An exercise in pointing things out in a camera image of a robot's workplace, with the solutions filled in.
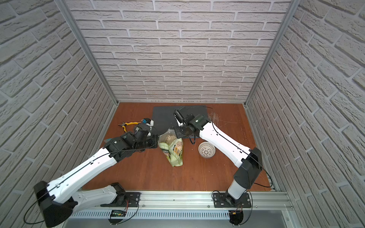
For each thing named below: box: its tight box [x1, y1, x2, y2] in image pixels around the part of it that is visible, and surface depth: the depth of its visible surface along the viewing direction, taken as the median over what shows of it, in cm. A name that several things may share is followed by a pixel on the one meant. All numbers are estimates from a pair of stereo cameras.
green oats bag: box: [157, 128, 183, 167], surface depth 80 cm
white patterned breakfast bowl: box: [198, 141, 216, 159], surface depth 91 cm
